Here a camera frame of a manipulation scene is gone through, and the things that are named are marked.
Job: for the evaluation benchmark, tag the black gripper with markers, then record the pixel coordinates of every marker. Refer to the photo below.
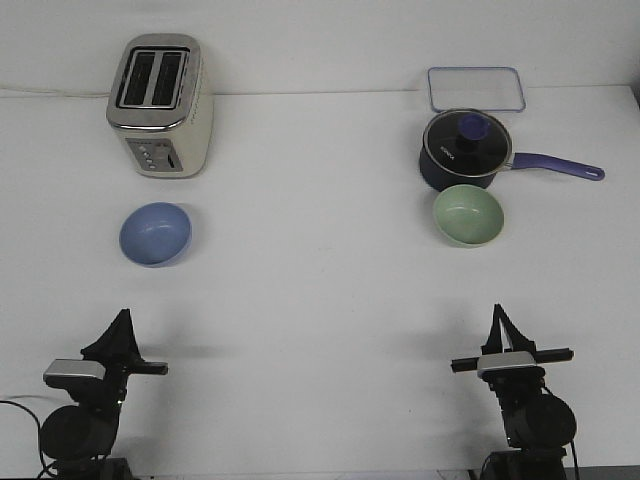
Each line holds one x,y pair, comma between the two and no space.
505,337
117,351

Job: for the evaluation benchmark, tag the blue bowl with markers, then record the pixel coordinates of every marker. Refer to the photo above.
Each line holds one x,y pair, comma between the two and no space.
156,234

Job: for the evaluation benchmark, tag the green bowl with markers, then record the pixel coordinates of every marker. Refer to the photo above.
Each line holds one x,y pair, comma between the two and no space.
468,216

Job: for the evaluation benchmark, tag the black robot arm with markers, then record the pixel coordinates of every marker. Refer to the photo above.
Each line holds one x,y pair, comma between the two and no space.
79,438
540,427

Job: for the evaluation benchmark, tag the dark blue saucepan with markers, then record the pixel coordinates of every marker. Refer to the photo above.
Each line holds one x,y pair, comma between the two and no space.
441,179

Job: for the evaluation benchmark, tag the glass pot lid blue knob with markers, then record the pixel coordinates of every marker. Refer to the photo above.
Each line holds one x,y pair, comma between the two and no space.
468,142

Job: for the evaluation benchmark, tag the cream and steel toaster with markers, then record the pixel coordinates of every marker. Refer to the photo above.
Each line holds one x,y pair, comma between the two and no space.
160,107

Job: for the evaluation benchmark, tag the clear blue-rimmed container lid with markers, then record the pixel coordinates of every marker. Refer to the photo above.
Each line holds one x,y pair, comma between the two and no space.
490,89

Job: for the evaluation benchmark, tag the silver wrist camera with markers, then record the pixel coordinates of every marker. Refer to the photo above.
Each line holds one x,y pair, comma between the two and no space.
504,361
66,373

